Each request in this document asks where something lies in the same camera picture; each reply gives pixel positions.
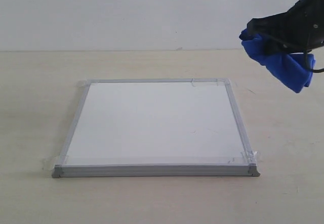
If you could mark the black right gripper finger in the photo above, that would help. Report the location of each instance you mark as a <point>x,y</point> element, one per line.
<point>271,25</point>
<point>274,43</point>

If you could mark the blue cloth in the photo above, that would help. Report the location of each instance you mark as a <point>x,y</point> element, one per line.
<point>287,68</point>

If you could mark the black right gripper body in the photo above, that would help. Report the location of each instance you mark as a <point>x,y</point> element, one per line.
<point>303,26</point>

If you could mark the white whiteboard with aluminium frame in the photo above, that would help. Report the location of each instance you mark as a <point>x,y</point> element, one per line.
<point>156,127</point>

